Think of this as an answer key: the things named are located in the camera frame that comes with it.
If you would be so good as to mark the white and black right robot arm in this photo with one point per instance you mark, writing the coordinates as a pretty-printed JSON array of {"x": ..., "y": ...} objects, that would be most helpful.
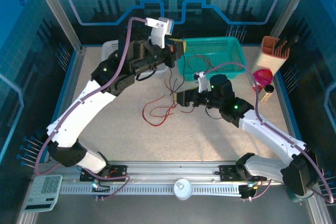
[{"x": 270, "y": 132}]

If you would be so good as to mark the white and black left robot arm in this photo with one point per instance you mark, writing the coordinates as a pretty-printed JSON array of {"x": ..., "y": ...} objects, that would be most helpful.
[{"x": 78, "y": 113}]

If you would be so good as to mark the white plastic basket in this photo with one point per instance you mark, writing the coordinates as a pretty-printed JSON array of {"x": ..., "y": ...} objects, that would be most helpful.
[{"x": 110, "y": 48}]

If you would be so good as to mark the teal plastic basket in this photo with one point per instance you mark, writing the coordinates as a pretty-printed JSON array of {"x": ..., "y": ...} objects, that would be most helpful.
[{"x": 231, "y": 51}]

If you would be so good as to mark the pink lidded cup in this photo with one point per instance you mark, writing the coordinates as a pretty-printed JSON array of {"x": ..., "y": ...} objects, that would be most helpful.
[{"x": 262, "y": 75}]

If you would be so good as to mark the wooden stick with black cap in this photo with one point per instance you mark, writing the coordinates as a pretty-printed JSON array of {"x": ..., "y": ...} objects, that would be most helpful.
[{"x": 265, "y": 96}]

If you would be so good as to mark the beige knife holder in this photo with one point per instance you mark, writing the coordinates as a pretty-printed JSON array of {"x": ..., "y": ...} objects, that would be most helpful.
[{"x": 265, "y": 61}]

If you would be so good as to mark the small black electronics box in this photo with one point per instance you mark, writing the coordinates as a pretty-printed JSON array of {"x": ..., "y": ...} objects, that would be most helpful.
[
  {"x": 246, "y": 191},
  {"x": 101, "y": 190}
]

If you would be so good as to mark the pale grey calculator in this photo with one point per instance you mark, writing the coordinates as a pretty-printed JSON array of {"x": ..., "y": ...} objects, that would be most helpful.
[{"x": 42, "y": 195}]

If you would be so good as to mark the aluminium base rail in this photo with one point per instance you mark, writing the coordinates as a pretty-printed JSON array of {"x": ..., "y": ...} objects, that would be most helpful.
[{"x": 170, "y": 170}]

